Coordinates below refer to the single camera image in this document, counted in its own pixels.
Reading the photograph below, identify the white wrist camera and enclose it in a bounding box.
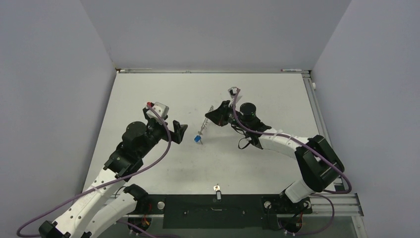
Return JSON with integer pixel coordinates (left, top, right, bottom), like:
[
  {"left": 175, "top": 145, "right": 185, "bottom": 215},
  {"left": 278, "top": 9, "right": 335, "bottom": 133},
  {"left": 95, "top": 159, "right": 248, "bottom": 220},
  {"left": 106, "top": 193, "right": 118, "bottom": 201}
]
[
  {"left": 145, "top": 102, "right": 169, "bottom": 121},
  {"left": 228, "top": 87, "right": 242, "bottom": 103}
]

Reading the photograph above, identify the silver perforated ring disc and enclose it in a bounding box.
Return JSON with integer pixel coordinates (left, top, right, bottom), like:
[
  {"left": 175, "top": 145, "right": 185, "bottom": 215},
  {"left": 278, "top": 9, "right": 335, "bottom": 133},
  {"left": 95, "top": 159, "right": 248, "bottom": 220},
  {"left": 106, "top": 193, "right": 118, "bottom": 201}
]
[{"left": 198, "top": 105, "right": 214, "bottom": 135}]

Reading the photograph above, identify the red white marker pen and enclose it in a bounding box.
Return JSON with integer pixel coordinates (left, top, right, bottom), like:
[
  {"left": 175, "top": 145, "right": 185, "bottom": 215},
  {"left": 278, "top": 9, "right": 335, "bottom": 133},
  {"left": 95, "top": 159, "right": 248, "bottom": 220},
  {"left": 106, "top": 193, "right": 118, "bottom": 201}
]
[{"left": 281, "top": 69, "right": 303, "bottom": 73}]

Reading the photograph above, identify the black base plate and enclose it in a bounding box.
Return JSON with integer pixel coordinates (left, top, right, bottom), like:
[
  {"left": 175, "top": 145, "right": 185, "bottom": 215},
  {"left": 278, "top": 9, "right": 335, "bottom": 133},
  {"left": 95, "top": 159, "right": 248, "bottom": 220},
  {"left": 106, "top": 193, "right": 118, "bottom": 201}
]
[{"left": 131, "top": 194, "right": 313, "bottom": 230}]

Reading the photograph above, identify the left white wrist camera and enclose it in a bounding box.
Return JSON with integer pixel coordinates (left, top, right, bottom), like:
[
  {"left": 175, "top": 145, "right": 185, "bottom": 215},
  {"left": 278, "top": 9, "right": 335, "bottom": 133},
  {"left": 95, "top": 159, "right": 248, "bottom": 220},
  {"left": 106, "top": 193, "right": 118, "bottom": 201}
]
[{"left": 145, "top": 102, "right": 169, "bottom": 121}]

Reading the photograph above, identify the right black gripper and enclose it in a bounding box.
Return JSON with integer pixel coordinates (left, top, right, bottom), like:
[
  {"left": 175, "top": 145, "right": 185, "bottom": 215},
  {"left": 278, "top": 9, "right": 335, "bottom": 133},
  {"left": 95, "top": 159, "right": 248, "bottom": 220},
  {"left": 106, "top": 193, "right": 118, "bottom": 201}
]
[{"left": 206, "top": 100, "right": 250, "bottom": 131}]

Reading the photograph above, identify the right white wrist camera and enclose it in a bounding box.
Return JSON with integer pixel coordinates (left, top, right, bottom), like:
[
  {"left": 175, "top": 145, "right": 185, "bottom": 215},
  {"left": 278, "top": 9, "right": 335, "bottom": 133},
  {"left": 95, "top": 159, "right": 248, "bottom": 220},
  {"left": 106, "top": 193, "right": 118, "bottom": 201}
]
[{"left": 228, "top": 87, "right": 242, "bottom": 103}]

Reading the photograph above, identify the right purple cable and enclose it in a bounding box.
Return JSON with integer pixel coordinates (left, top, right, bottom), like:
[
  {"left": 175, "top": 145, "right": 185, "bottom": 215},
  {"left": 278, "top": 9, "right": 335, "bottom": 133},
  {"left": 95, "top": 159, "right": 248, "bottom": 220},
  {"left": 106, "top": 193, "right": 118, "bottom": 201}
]
[{"left": 231, "top": 88, "right": 352, "bottom": 236}]

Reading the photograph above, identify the aluminium frame rail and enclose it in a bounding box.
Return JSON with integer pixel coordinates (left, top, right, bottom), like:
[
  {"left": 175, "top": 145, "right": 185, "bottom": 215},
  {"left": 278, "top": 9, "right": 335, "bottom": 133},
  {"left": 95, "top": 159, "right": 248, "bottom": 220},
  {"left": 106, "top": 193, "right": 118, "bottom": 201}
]
[{"left": 302, "top": 70, "right": 364, "bottom": 218}]

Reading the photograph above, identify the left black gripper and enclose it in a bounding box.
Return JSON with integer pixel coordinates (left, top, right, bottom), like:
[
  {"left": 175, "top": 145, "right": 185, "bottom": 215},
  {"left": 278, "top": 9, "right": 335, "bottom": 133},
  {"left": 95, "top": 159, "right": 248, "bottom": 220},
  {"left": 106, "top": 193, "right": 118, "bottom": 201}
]
[{"left": 138, "top": 109, "right": 187, "bottom": 158}]

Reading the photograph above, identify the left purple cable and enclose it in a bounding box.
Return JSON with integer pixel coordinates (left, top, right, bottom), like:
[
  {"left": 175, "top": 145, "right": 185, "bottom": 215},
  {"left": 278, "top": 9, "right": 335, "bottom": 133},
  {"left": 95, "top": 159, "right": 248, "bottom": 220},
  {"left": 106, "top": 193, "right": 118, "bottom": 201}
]
[{"left": 16, "top": 103, "right": 172, "bottom": 238}]

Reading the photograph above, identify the blue headed key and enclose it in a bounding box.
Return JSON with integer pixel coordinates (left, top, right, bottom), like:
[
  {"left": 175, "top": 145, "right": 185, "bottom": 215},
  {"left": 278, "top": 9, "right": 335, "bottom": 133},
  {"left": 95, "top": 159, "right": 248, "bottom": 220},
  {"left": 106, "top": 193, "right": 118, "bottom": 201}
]
[{"left": 194, "top": 135, "right": 203, "bottom": 144}]

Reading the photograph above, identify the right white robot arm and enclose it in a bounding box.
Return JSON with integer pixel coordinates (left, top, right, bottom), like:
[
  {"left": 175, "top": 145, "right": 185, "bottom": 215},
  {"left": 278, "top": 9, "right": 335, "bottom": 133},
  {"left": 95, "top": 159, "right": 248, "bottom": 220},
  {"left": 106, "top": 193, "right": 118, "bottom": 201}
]
[{"left": 205, "top": 100, "right": 345, "bottom": 212}]

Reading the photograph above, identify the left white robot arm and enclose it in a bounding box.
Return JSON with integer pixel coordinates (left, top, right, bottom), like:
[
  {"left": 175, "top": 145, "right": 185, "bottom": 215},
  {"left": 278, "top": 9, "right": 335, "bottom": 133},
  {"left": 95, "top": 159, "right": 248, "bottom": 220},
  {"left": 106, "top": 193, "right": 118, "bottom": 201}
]
[{"left": 39, "top": 102, "right": 188, "bottom": 238}]

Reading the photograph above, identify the purple cable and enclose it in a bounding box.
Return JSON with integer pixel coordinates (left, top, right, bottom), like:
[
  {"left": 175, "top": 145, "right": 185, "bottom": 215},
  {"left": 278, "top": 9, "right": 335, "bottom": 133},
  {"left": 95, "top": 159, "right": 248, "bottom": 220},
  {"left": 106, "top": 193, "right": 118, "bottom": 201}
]
[
  {"left": 16, "top": 103, "right": 172, "bottom": 238},
  {"left": 231, "top": 88, "right": 352, "bottom": 236}
]

